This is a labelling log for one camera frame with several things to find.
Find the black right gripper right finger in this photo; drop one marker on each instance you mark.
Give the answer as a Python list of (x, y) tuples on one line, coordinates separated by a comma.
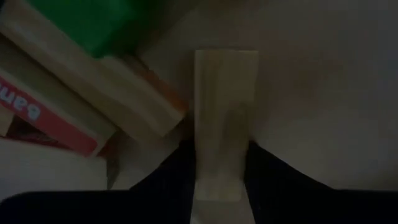
[(311, 208)]

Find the wooden block pink label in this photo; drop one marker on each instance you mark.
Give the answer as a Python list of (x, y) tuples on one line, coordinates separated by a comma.
[(93, 77)]

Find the large green plastic block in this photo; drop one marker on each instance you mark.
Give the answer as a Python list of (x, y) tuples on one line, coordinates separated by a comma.
[(93, 25)]

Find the plain wooden block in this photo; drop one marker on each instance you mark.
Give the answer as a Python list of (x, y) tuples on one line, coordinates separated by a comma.
[(225, 93)]

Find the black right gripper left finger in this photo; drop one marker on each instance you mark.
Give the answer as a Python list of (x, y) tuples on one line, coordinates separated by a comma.
[(124, 208)]

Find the wooden block red label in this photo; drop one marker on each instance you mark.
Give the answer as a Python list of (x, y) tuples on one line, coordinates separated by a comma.
[(46, 121)]

